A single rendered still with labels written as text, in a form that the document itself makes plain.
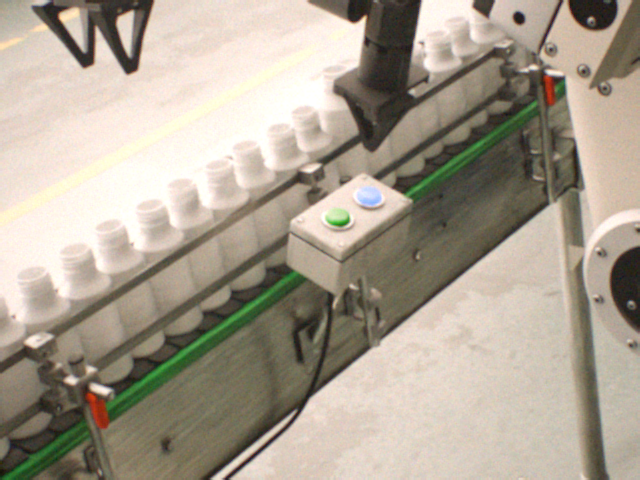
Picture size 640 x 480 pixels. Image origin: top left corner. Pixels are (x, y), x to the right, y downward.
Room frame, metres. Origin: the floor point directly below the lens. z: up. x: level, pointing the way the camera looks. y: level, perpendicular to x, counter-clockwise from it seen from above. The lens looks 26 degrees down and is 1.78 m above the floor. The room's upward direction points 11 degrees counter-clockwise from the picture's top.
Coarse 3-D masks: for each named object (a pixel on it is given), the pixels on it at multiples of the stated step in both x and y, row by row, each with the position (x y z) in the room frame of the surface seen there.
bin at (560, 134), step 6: (558, 126) 1.95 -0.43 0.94; (558, 132) 1.95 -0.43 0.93; (564, 132) 1.95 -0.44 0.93; (570, 132) 1.94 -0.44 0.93; (558, 138) 1.95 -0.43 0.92; (564, 138) 1.93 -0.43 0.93; (570, 138) 1.92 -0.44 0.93; (558, 144) 1.95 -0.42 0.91; (564, 144) 1.96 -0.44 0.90; (558, 150) 1.94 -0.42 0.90; (570, 246) 1.95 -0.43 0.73; (570, 252) 1.95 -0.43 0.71; (576, 252) 1.94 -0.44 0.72; (582, 252) 1.93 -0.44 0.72; (570, 258) 1.95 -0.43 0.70; (576, 258) 1.94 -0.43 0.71; (570, 264) 1.95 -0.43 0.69; (576, 264) 1.94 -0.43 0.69; (570, 270) 1.95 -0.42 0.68
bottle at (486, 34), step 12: (480, 24) 1.91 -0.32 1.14; (492, 24) 1.91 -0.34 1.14; (480, 36) 1.91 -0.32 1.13; (492, 36) 1.90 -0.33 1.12; (504, 36) 1.91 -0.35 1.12; (480, 48) 1.90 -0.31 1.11; (492, 60) 1.90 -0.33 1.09; (492, 72) 1.90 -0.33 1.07; (492, 84) 1.90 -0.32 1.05; (492, 108) 1.90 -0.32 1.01; (504, 108) 1.90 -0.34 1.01
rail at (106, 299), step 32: (480, 64) 1.85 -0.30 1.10; (416, 96) 1.75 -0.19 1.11; (448, 128) 1.79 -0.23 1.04; (320, 160) 1.60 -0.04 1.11; (224, 224) 1.47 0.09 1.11; (256, 256) 1.49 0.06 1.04; (128, 288) 1.35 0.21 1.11; (64, 320) 1.29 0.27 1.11; (160, 320) 1.38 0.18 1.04; (128, 352) 1.34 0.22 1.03; (32, 416) 1.24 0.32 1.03
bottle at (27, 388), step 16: (0, 304) 1.27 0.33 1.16; (0, 320) 1.26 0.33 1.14; (16, 320) 1.29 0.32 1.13; (0, 336) 1.25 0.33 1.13; (16, 336) 1.26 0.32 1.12; (0, 352) 1.25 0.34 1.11; (16, 368) 1.25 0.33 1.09; (32, 368) 1.26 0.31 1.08; (0, 384) 1.25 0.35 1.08; (16, 384) 1.25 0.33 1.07; (32, 384) 1.26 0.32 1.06; (0, 400) 1.25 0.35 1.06; (16, 400) 1.25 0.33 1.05; (32, 400) 1.25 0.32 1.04; (48, 416) 1.27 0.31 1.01; (16, 432) 1.25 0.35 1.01; (32, 432) 1.25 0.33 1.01
